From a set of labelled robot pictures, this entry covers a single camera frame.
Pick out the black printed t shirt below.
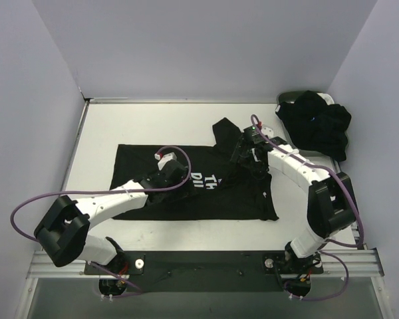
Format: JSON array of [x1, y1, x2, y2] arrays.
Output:
[[115, 118, 278, 221]]

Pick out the dark grey plastic basket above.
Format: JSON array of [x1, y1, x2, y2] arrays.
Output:
[[275, 90, 336, 158]]

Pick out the black t shirt pile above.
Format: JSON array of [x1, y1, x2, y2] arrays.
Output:
[[275, 90, 352, 162]]

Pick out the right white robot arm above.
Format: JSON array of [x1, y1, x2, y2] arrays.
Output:
[[231, 126, 356, 259]]

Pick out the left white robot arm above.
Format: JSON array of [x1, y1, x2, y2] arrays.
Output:
[[34, 159, 190, 274]]

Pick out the white t shirt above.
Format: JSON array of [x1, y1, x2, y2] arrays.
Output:
[[318, 93, 334, 105]]

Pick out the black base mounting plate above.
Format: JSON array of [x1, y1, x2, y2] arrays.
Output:
[[84, 251, 323, 295]]

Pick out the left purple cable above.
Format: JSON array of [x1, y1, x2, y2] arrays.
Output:
[[10, 146, 191, 298]]

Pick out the purple cable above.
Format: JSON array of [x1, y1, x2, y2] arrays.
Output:
[[250, 114, 366, 300], [10, 146, 191, 298]]

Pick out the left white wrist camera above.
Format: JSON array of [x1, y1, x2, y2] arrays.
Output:
[[154, 152, 177, 171]]

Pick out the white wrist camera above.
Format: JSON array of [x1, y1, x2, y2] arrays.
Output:
[[154, 152, 177, 171], [258, 124, 275, 139]]

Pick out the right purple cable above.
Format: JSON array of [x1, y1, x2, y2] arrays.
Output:
[[250, 114, 366, 300]]

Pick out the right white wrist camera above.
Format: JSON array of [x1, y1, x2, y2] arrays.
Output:
[[258, 124, 275, 139]]

